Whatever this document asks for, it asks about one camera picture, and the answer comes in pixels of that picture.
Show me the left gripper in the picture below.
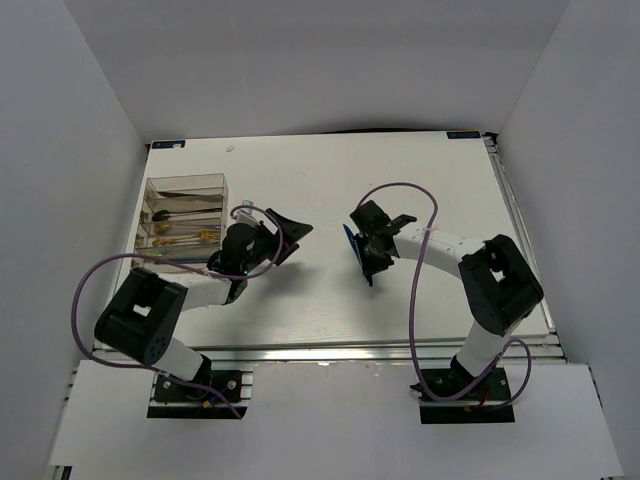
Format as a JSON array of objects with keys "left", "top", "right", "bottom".
[{"left": 242, "top": 209, "right": 312, "bottom": 274}]

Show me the blue knife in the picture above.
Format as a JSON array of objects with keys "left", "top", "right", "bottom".
[{"left": 343, "top": 224, "right": 373, "bottom": 287}]

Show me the gold fork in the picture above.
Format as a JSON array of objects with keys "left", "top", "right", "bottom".
[{"left": 151, "top": 230, "right": 220, "bottom": 247}]

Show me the black spoon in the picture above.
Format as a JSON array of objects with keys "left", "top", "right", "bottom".
[{"left": 151, "top": 208, "right": 222, "bottom": 222}]

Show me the black knife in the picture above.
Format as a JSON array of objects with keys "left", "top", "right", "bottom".
[{"left": 157, "top": 191, "right": 222, "bottom": 200}]

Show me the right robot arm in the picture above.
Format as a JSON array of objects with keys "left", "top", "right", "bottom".
[{"left": 345, "top": 201, "right": 544, "bottom": 399}]

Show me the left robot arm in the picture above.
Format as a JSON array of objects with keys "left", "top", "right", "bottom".
[{"left": 94, "top": 208, "right": 313, "bottom": 399}]

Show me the clear compartment organizer tray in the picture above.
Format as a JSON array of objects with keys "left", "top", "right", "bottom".
[{"left": 131, "top": 173, "right": 228, "bottom": 273}]

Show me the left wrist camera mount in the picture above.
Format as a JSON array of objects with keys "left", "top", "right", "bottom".
[{"left": 230, "top": 200, "right": 260, "bottom": 226}]

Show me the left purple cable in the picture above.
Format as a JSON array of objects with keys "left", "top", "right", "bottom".
[{"left": 72, "top": 207, "right": 286, "bottom": 419}]

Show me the purple cable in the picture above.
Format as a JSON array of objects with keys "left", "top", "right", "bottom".
[
  {"left": 354, "top": 182, "right": 532, "bottom": 404},
  {"left": 72, "top": 207, "right": 286, "bottom": 419}
]

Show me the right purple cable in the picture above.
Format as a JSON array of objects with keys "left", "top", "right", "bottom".
[{"left": 354, "top": 182, "right": 532, "bottom": 404}]

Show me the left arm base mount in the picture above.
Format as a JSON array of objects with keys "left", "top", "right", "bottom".
[{"left": 147, "top": 370, "right": 253, "bottom": 420}]

